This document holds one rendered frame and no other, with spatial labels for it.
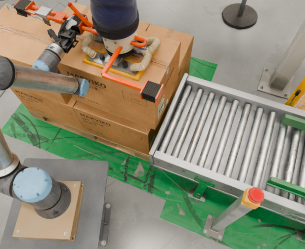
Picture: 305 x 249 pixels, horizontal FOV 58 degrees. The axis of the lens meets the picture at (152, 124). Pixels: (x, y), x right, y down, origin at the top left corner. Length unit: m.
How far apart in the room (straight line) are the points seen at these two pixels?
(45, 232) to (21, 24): 1.35
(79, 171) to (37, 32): 0.97
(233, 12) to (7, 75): 2.89
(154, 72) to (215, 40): 1.78
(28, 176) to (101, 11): 0.79
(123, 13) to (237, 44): 2.08
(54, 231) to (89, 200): 0.23
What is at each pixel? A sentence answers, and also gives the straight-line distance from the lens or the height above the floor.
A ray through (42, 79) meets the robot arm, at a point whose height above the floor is 1.37.
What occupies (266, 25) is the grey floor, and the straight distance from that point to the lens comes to 3.52.
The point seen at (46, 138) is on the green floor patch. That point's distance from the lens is 2.69.
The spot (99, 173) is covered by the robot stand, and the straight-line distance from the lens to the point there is 1.61.
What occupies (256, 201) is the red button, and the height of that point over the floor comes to 1.04.
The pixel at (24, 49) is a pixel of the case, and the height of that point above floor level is 0.94.
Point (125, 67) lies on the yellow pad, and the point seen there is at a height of 1.10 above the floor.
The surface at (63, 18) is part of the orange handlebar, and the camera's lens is 1.67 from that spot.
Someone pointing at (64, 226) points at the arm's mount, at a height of 0.83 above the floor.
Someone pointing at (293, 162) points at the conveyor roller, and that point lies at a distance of 2.00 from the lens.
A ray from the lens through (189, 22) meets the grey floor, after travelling 3.38.
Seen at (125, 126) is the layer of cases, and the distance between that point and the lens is 1.94.
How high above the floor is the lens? 2.25
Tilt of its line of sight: 62 degrees down
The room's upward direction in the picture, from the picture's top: 3 degrees counter-clockwise
